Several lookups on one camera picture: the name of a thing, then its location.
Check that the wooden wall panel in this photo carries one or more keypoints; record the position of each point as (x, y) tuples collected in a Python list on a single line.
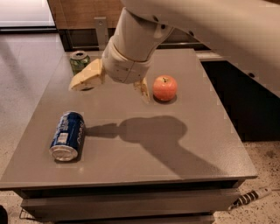
[(81, 14)]

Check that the green soda can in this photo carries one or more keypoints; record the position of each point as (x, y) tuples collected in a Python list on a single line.
[(78, 61)]

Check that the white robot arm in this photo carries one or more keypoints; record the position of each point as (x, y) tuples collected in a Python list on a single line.
[(244, 32)]

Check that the red apple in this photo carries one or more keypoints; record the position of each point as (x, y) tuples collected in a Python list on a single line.
[(164, 88)]

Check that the white power strip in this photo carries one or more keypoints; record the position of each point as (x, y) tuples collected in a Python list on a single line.
[(249, 197)]

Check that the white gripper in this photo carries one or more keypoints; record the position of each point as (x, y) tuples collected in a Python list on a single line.
[(124, 69)]

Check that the blue pepsi can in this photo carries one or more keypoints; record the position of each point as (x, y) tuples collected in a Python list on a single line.
[(68, 138)]

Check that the left metal wall bracket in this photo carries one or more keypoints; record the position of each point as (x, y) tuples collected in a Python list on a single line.
[(101, 29)]

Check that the grey table with drawers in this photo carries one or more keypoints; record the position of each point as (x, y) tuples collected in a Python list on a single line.
[(140, 162)]

